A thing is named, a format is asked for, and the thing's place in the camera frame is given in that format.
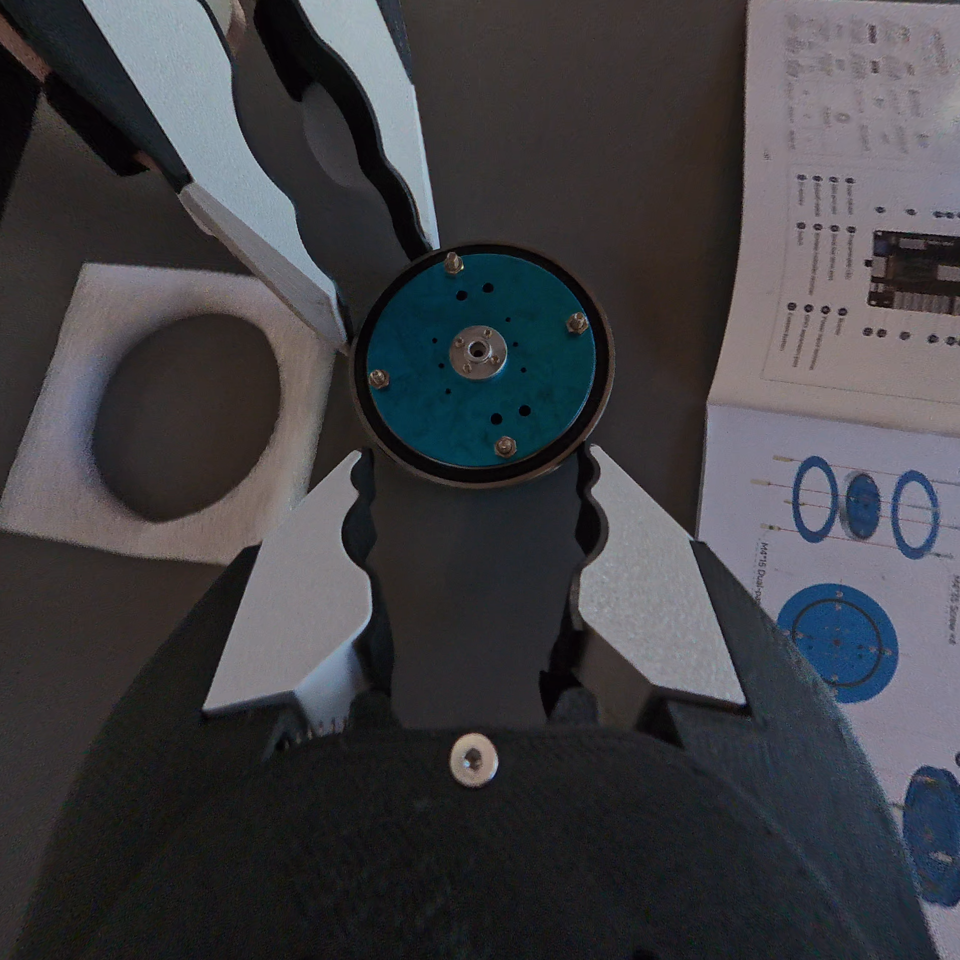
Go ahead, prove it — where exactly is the white foam sheet with hole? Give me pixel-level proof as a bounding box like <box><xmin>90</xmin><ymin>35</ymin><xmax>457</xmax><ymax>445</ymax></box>
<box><xmin>0</xmin><ymin>262</ymin><xmax>340</xmax><ymax>565</ymax></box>

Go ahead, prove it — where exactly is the white instruction booklet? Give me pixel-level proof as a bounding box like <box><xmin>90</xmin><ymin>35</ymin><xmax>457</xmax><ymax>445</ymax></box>
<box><xmin>696</xmin><ymin>0</ymin><xmax>960</xmax><ymax>935</ymax></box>

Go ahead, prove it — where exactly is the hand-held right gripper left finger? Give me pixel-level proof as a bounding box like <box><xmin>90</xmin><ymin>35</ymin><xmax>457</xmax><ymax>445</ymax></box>
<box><xmin>202</xmin><ymin>448</ymin><xmax>396</xmax><ymax>742</ymax></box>

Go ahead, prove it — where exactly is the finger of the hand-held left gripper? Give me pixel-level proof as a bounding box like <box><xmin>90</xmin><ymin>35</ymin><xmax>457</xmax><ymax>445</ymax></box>
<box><xmin>78</xmin><ymin>0</ymin><xmax>351</xmax><ymax>355</ymax></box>
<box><xmin>253</xmin><ymin>0</ymin><xmax>441</xmax><ymax>258</ymax></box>

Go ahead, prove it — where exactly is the teal round metal disc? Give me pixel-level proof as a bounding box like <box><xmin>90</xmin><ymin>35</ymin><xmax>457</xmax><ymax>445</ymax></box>
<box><xmin>351</xmin><ymin>241</ymin><xmax>618</xmax><ymax>491</ymax></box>

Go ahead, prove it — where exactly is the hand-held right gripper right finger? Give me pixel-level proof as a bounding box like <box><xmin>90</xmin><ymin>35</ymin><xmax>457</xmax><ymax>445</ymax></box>
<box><xmin>538</xmin><ymin>442</ymin><xmax>749</xmax><ymax>727</ymax></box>

